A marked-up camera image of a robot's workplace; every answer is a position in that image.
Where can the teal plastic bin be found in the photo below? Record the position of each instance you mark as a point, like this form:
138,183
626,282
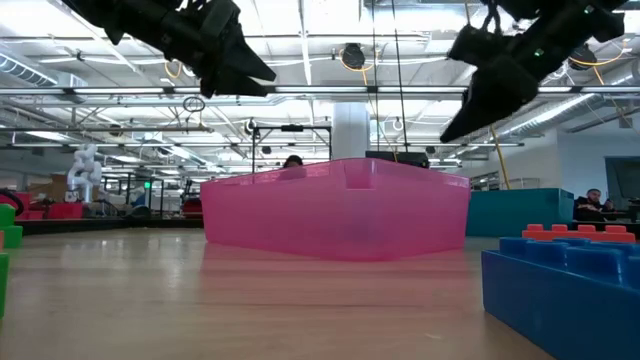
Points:
520,210

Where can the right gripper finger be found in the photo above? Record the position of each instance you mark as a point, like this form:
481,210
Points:
500,85

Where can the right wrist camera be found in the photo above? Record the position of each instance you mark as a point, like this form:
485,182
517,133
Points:
477,46

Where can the long ceiling light strip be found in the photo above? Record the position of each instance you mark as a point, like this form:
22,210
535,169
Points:
350,89

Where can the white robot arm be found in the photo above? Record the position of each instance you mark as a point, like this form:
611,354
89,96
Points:
85,172

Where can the red storage bin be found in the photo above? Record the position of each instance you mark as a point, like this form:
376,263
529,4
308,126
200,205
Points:
65,211

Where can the brown cardboard box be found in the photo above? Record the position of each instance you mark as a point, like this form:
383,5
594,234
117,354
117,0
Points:
55,187

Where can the black aluminium table frame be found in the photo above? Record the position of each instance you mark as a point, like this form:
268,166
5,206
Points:
75,226

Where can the orange toy building block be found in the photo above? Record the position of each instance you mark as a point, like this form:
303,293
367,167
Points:
575,235

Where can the person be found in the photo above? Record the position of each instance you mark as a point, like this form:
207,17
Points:
293,161
592,207

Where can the pink translucent plastic bin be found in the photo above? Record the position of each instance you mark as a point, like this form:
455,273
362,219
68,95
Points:
325,215

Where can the green toy building block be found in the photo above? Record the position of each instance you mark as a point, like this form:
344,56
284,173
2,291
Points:
11,237
3,285
6,215

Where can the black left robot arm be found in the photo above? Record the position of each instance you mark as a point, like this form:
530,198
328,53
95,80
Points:
125,17

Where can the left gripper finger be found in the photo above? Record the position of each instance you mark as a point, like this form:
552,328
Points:
250,60
235,86

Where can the blue toy building block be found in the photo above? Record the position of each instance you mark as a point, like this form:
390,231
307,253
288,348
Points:
550,300

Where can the black rectangular box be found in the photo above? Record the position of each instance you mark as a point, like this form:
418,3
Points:
397,159

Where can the white round column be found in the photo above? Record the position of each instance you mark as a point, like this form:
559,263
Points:
350,130

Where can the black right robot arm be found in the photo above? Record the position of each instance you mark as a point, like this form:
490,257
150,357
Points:
530,6

